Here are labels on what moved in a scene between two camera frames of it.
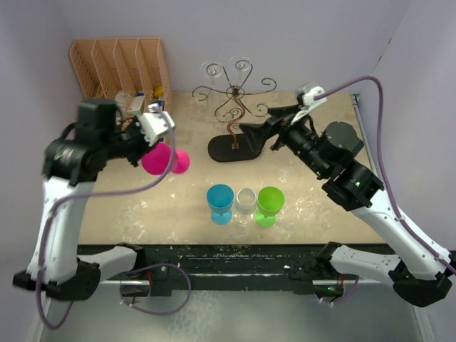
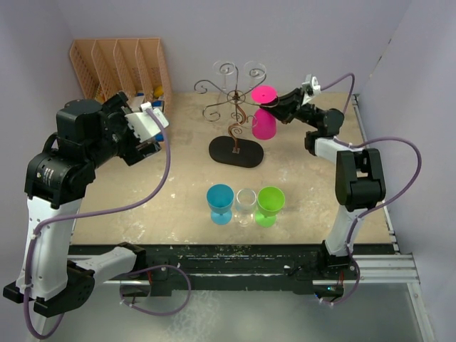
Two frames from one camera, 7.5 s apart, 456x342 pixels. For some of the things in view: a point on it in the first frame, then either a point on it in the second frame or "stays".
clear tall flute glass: (211, 69) -> (225, 68)
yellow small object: (159, 91) stays
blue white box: (161, 104) stays
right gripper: (258, 134) -> (281, 112)
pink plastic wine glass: (157, 159) -> (264, 121)
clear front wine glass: (245, 205) stays
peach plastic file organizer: (105, 67) stays
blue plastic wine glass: (220, 198) stays
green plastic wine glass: (271, 200) stays
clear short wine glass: (239, 65) -> (254, 70)
